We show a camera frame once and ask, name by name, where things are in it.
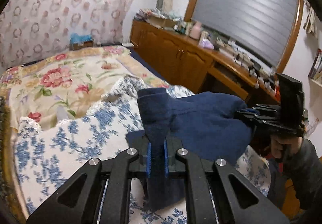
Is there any navy blue garment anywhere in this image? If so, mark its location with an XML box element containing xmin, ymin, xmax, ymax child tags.
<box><xmin>126</xmin><ymin>88</ymin><xmax>251</xmax><ymax>211</ymax></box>

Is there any person's right hand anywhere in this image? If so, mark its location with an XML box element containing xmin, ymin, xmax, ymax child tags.
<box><xmin>271</xmin><ymin>135</ymin><xmax>303</xmax><ymax>159</ymax></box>

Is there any person's right grey sleeve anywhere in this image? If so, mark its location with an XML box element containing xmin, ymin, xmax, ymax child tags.
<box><xmin>283</xmin><ymin>139</ymin><xmax>321</xmax><ymax>219</ymax></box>

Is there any long wooden sideboard cabinet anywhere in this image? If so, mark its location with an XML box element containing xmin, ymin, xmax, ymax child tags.
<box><xmin>130</xmin><ymin>20</ymin><xmax>278</xmax><ymax>105</ymax></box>

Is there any purple tissue pack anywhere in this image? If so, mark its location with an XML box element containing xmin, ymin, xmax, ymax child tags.
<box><xmin>198</xmin><ymin>38</ymin><xmax>214</xmax><ymax>50</ymax></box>

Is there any pink thermos jug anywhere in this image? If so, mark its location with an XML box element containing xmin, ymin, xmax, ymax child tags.
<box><xmin>189</xmin><ymin>21</ymin><xmax>202</xmax><ymax>40</ymax></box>

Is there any navy bed sheet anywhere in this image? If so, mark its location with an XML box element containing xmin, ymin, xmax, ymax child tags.
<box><xmin>128</xmin><ymin>48</ymin><xmax>165</xmax><ymax>80</ymax></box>

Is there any blue floral white quilt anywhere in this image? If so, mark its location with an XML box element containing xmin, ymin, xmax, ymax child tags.
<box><xmin>15</xmin><ymin>75</ymin><xmax>271</xmax><ymax>223</ymax></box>

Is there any grey window roller shutter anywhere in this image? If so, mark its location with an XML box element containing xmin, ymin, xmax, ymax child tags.
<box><xmin>192</xmin><ymin>0</ymin><xmax>298</xmax><ymax>66</ymax></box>

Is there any pink floral beige blanket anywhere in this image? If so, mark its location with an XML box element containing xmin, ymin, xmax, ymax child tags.
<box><xmin>1</xmin><ymin>46</ymin><xmax>169</xmax><ymax>221</ymax></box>

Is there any cardboard box of papers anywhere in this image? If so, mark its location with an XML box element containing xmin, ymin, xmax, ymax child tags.
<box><xmin>135</xmin><ymin>8</ymin><xmax>182</xmax><ymax>29</ymax></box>

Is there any blue item in box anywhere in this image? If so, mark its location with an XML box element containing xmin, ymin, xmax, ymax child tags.
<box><xmin>70</xmin><ymin>33</ymin><xmax>93</xmax><ymax>44</ymax></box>

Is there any circle patterned sheer curtain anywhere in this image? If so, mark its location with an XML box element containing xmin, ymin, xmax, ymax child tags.
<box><xmin>1</xmin><ymin>0</ymin><xmax>133</xmax><ymax>69</ymax></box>

